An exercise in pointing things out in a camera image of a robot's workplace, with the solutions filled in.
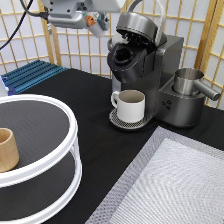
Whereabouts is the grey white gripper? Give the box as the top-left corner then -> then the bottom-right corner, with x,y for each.
39,0 -> 111,32

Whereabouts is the white coffee pod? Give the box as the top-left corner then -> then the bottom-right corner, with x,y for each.
86,12 -> 106,38

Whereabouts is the grey Keurig coffee machine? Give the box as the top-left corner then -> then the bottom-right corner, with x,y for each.
107,0 -> 208,130

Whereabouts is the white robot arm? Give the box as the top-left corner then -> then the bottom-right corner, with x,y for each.
40,0 -> 125,29

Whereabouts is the white ceramic mug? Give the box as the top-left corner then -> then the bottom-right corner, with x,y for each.
111,90 -> 145,123

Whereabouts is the wooden shoji screen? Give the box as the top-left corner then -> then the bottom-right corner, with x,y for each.
0,0 -> 224,110

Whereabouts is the stainless steel milk frother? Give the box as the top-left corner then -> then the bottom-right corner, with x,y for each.
173,68 -> 221,101

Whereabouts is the white two-tier round shelf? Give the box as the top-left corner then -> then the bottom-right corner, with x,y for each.
0,94 -> 82,224

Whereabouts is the wooden cup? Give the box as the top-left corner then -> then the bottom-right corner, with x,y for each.
0,128 -> 19,173

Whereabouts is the grey woven placemat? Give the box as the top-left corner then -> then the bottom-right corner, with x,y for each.
85,127 -> 224,224

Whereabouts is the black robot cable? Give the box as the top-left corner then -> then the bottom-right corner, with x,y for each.
0,0 -> 51,52

